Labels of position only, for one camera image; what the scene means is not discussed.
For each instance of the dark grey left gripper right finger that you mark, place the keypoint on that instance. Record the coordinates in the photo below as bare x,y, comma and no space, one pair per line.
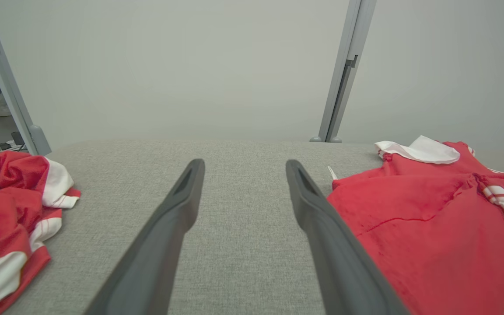
344,271

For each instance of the grey partition corner frame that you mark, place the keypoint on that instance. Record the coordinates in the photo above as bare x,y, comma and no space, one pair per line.
15,96

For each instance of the red garment white striped trim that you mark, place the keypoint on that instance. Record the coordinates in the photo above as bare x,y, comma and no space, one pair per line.
431,236

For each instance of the white round floor object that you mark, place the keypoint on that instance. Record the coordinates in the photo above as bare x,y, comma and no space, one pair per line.
0,111

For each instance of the grey partition frame post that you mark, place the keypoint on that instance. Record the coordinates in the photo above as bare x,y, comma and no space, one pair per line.
362,26
334,87

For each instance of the crumpled red white garment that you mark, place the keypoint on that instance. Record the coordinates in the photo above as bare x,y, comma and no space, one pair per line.
2,205

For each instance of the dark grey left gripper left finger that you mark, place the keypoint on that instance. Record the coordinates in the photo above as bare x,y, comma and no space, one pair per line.
155,262

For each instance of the black power adapter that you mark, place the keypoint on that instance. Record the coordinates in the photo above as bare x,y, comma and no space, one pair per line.
17,138

